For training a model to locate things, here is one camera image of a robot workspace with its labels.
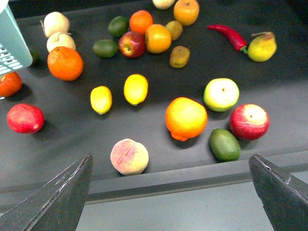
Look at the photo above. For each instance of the yellow lemon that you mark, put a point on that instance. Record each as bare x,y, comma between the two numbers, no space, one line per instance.
135,89
101,99

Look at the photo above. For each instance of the black lower shelf tray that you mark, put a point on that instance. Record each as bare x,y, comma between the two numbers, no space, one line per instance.
73,129

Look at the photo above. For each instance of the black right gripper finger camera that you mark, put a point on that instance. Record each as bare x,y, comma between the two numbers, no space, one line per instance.
284,196

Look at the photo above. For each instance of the orange persimmon green leaf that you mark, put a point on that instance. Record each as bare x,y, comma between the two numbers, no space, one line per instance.
10,84

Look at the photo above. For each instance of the red pomegranate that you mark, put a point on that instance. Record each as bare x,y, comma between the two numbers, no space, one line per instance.
25,118

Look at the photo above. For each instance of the orange yellow apple top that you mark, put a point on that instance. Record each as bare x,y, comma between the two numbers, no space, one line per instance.
186,11

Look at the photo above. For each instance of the green apple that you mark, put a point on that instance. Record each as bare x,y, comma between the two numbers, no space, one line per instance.
221,94

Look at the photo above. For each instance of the pink peach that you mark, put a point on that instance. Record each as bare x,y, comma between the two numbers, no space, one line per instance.
129,157

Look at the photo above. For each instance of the white apple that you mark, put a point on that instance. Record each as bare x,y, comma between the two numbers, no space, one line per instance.
60,39
54,22

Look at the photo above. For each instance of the red chili pepper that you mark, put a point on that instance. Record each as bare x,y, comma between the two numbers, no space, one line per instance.
236,40

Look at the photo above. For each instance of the red apple large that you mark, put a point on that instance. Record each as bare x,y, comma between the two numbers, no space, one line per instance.
249,122

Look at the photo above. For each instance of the brown kiwi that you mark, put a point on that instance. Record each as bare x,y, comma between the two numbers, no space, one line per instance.
175,28
179,57

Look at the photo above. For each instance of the white apple upper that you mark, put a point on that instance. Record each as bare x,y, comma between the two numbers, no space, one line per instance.
54,22

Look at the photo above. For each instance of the red yellow apple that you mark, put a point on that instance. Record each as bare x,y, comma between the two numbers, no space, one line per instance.
132,45

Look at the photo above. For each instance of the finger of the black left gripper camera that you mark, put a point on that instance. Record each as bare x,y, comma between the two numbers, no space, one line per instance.
57,205

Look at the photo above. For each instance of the white apple right edge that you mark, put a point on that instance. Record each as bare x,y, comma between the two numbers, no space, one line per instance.
163,4

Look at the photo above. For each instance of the orange fruit centre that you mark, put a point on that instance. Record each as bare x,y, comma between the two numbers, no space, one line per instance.
158,39

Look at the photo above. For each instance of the brown kiwi upper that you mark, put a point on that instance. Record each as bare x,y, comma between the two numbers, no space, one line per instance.
175,28

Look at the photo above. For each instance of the yellow pear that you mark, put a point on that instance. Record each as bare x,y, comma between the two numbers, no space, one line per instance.
262,47

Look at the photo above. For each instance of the white apple lower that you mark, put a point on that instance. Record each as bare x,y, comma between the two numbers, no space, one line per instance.
60,39

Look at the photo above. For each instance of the brown kiwi lower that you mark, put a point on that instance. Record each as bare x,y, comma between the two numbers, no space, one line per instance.
179,57

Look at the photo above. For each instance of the dark green avocado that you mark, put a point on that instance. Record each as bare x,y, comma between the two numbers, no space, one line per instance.
35,57

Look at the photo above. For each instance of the large orange mandarin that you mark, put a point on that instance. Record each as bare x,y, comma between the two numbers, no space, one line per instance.
65,63

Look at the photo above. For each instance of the green avocado front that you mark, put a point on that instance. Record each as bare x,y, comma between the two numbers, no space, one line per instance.
224,145

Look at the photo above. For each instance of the mint green shopping basket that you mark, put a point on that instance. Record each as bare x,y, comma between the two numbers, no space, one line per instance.
14,53

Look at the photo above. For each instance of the small orange tangerine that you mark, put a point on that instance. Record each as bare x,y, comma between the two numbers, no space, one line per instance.
140,21

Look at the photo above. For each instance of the green lime oval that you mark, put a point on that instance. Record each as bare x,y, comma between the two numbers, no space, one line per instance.
105,48

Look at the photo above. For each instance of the green lime round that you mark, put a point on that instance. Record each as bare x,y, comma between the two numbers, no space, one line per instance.
118,26

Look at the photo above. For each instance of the large orange grapefruit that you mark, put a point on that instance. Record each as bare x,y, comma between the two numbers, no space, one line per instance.
185,118

